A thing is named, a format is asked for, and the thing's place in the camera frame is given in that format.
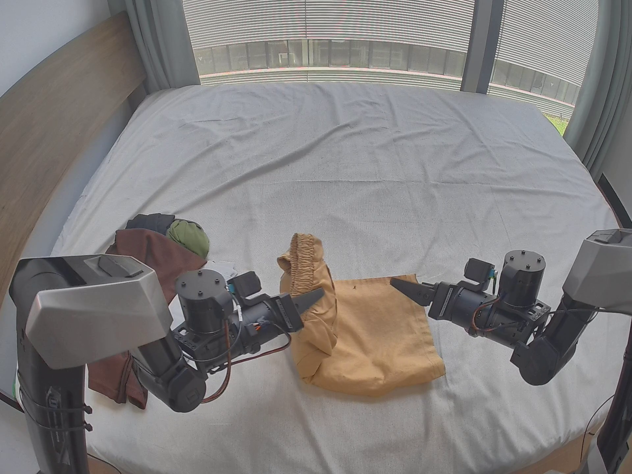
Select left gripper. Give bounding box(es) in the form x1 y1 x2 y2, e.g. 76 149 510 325
237 287 327 337

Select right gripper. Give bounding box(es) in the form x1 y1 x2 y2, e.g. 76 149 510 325
390 276 497 329

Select tan drawstring shorts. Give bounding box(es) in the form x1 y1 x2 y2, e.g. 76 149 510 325
276 232 446 396

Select bed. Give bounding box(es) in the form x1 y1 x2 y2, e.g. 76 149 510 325
0 10 632 474

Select pale grey garment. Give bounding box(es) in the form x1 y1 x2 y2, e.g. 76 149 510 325
201 260 239 279

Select green garment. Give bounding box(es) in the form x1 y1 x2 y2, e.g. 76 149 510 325
166 219 212 259

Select brown garment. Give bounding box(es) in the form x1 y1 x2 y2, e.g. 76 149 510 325
89 229 208 410

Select black garment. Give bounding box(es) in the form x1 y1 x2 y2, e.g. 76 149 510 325
125 213 176 234

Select grey-green curtain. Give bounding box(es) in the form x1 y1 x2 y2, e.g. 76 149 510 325
563 0 632 176
103 0 200 93

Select window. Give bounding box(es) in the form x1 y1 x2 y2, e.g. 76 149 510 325
178 0 600 117

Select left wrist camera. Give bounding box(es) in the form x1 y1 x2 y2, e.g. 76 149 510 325
226 271 262 300

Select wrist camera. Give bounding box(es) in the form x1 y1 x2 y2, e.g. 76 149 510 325
464 258 496 285
226 271 262 300

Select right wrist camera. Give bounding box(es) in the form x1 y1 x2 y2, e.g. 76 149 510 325
464 258 496 285

